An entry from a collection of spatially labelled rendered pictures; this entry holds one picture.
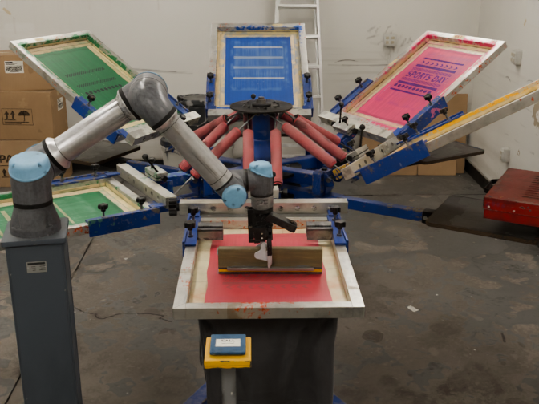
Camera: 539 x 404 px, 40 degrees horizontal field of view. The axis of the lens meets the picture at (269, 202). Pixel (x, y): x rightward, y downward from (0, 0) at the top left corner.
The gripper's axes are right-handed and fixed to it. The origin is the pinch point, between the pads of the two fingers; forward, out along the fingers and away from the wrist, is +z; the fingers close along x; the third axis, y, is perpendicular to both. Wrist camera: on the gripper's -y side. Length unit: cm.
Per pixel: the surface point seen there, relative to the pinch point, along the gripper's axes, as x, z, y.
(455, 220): -51, 8, -78
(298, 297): 18.5, 5.1, -8.4
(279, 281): 6.3, 4.8, -2.7
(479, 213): -60, 8, -91
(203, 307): 31.7, 0.3, 21.4
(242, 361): 56, 5, 10
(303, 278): 4.0, 5.1, -11.0
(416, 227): -288, 104, -117
